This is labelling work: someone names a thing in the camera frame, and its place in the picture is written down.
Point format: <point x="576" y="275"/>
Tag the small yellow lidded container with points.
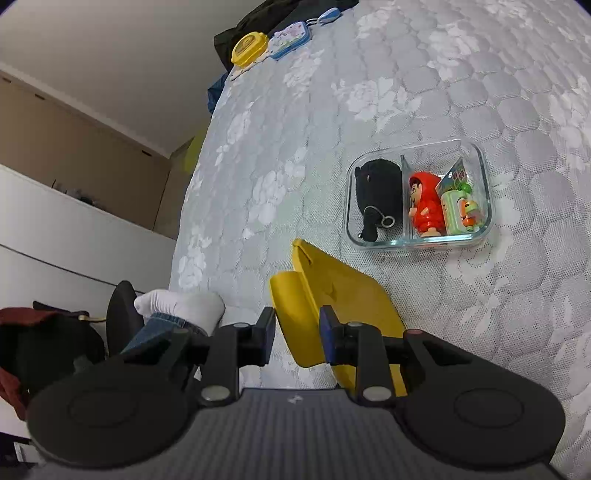
<point x="249" y="49"/>

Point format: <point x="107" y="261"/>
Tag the pink green toy box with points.
<point x="461" y="212"/>

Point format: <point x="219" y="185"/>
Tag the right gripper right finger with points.
<point x="360" y="346"/>

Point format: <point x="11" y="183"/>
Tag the red hooded doll figure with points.
<point x="426" y="210"/>

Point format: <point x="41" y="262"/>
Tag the black plush cat keychain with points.
<point x="379" y="196"/>

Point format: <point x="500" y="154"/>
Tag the blue jeans leg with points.
<point x="158" y="324"/>

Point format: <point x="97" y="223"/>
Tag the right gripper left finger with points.
<point x="233" y="347"/>

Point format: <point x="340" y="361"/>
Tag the white sock foot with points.
<point x="202" y="310"/>

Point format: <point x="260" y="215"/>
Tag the small blue pouch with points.
<point x="325" y="18"/>

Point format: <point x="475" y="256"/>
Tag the dark red bag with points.
<point x="40" y="347"/>

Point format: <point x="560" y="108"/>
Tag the black clothing pile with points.
<point x="272" y="16"/>

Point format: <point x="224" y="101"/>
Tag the clear glass divided container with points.
<point x="437" y="158"/>

